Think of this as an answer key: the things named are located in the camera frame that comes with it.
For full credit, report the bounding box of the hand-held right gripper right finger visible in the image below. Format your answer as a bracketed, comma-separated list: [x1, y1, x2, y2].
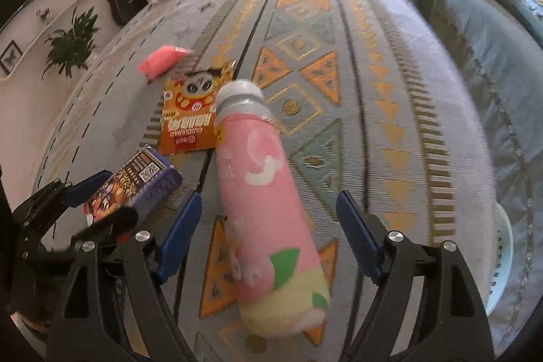
[335, 189, 495, 362]

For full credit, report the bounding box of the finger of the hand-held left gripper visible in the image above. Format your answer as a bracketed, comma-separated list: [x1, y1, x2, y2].
[70, 207, 139, 245]
[12, 169, 113, 233]

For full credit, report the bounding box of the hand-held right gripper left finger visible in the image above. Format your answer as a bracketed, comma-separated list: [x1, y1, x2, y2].
[46, 190, 203, 362]

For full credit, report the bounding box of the purple snack box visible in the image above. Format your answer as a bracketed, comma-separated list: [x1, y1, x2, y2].
[82, 147, 184, 227]

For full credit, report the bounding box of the pink bottle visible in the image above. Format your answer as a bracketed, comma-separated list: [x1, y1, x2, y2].
[214, 79, 332, 339]

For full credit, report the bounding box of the mint green plastic basket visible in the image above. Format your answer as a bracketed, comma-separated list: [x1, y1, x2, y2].
[484, 203, 515, 316]

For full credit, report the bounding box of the orange snack packet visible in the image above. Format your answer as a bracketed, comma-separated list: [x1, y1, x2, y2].
[158, 65, 236, 156]

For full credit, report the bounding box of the green potted plant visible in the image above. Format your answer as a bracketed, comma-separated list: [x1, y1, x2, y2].
[42, 6, 102, 80]

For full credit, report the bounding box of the pink packet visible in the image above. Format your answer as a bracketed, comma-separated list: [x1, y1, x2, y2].
[138, 45, 193, 79]

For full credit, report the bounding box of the patterned table mat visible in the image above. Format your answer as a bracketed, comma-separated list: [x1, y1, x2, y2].
[32, 0, 514, 362]

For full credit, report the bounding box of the blue sofa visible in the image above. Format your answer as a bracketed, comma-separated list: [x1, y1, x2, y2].
[299, 0, 543, 346]

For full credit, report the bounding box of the small butterfly picture frame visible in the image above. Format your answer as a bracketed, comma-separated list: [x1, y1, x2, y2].
[0, 40, 23, 76]

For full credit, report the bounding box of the white curved wall shelf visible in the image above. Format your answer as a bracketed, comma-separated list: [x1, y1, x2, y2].
[0, 0, 113, 80]

